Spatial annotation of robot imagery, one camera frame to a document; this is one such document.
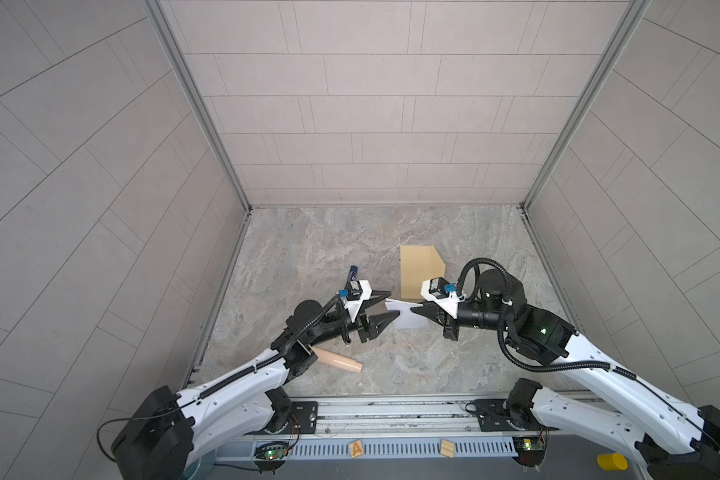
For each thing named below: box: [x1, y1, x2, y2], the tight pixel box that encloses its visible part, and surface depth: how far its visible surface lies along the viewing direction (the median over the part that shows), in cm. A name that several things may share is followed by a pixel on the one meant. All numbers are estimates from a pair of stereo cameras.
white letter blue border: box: [385, 298, 430, 329], surface depth 64 cm
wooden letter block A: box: [349, 440, 365, 458], surface depth 68 cm
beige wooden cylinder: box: [312, 347, 364, 373], surface depth 80 cm
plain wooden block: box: [440, 439, 455, 458], surface depth 68 cm
